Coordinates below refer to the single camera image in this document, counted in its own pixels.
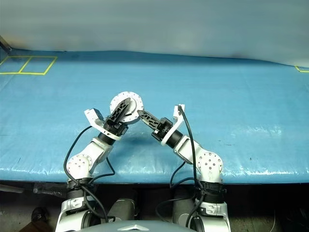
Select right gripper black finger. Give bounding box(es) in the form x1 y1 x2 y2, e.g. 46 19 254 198
137 110 161 129

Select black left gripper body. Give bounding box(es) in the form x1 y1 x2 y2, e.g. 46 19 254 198
103 116 129 138

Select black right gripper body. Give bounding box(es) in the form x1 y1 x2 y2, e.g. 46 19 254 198
151 117 173 142

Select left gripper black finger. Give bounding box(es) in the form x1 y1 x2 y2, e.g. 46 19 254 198
110 97 132 122

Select round silver hinged housing lid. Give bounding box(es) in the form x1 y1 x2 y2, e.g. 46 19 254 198
110 91 144 124

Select blue plastic table cover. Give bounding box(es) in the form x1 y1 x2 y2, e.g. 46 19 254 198
0 48 309 185

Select dark grey rounded cylinder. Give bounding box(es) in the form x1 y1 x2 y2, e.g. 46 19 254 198
171 190 202 224
107 198 136 222

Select grey robot torso with logo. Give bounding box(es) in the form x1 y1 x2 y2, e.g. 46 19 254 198
96 219 194 232

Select black bystander shoe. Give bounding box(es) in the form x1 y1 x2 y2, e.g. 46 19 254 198
32 207 50 222

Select grey bar under table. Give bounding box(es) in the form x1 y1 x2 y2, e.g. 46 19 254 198
0 184 24 194

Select brown trouser leg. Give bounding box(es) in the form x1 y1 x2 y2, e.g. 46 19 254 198
18 219 53 232

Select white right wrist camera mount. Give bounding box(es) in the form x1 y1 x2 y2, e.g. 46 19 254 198
160 103 186 147

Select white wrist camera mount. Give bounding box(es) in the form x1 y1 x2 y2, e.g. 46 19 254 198
160 103 186 147
84 108 121 141

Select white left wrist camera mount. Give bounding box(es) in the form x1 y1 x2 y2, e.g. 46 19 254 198
84 108 121 141

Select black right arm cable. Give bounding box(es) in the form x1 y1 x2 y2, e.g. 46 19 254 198
155 105 206 229

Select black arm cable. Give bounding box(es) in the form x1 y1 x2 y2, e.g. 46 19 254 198
63 125 116 224
155 105 206 229

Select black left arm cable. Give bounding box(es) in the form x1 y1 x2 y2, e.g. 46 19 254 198
63 125 116 224

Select metal frame post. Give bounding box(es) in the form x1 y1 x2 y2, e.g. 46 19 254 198
0 35 13 53

